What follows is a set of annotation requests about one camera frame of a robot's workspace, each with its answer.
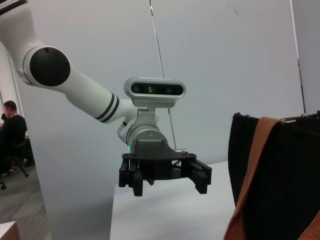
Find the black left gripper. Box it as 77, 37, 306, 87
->
118, 137, 213, 197

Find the black food bag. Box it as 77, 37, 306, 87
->
227, 112, 320, 240

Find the silver zipper pull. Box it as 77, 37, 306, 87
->
279, 113, 311, 124

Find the seated person in black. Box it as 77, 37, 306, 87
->
0, 100, 28, 176

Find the light wooden desk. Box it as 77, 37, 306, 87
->
0, 221, 20, 240

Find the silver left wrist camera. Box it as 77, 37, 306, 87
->
123, 76, 187, 118

